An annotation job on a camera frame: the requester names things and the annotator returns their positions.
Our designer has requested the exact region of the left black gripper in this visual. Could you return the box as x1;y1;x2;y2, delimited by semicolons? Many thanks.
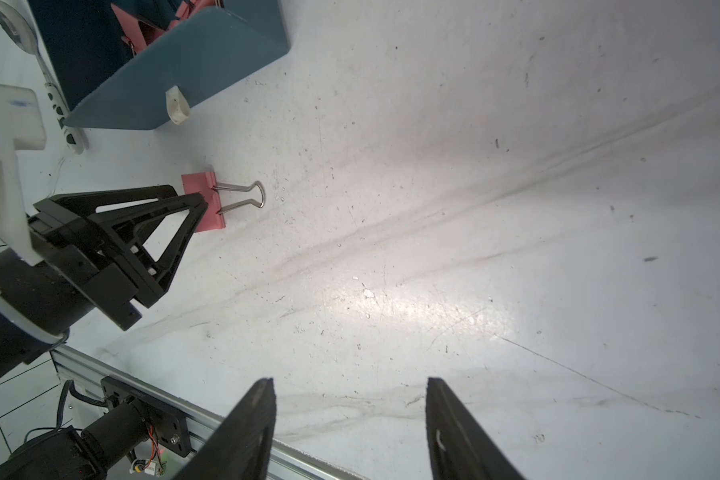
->
0;185;207;336

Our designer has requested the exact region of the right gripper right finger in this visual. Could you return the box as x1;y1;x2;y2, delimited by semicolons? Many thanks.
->
425;377;524;480

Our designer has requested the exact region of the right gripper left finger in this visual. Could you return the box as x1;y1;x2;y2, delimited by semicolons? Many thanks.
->
175;378;276;480

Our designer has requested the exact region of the pink clip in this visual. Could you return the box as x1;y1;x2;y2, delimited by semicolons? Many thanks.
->
168;0;224;30
181;171;266;233
110;3;165;55

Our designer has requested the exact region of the teal bottom drawer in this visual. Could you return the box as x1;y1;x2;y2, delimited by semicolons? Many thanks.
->
28;1;290;130

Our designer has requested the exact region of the pink clip top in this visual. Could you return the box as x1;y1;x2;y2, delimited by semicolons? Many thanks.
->
168;0;224;30

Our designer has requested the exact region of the metal spoon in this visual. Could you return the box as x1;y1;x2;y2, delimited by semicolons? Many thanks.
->
0;0;86;154

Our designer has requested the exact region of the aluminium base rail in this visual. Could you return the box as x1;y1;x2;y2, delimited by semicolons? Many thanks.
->
51;346;358;479

